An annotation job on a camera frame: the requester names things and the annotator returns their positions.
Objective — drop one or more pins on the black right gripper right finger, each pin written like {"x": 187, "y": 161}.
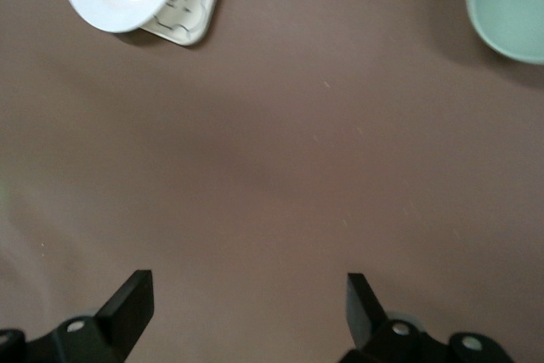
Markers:
{"x": 370, "y": 329}

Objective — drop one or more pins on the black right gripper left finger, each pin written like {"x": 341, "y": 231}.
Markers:
{"x": 123, "y": 316}

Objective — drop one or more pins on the cream bear print tray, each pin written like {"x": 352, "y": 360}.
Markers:
{"x": 195, "y": 6}

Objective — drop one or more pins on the light green bowl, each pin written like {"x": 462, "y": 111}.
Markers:
{"x": 510, "y": 1}

